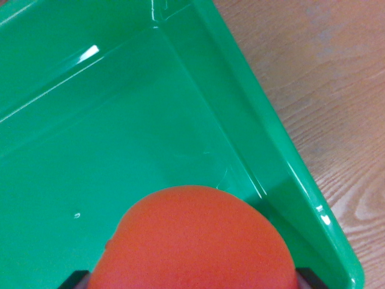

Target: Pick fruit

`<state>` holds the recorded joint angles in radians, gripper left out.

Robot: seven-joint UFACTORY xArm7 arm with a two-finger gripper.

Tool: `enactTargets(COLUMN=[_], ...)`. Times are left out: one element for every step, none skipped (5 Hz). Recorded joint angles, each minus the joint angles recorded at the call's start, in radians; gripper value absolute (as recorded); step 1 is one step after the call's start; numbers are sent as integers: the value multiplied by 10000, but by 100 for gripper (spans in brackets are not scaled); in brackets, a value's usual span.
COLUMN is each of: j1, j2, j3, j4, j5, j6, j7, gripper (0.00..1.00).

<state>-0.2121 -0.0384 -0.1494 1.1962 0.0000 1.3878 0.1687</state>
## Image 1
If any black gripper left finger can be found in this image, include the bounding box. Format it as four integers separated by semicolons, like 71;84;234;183
58;270;91;289

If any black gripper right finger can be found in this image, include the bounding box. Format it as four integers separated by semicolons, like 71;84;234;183
295;267;331;289

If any orange mandarin fruit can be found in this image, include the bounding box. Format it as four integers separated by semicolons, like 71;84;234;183
87;185;299;289

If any green plastic bin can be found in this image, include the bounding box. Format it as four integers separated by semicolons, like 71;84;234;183
0;0;366;289

